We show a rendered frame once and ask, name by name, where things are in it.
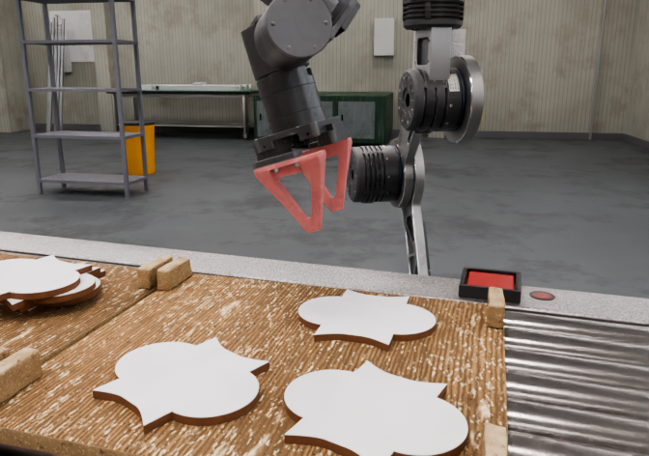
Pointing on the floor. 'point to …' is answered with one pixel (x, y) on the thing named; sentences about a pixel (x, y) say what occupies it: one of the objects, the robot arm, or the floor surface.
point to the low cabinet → (360, 123)
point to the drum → (140, 148)
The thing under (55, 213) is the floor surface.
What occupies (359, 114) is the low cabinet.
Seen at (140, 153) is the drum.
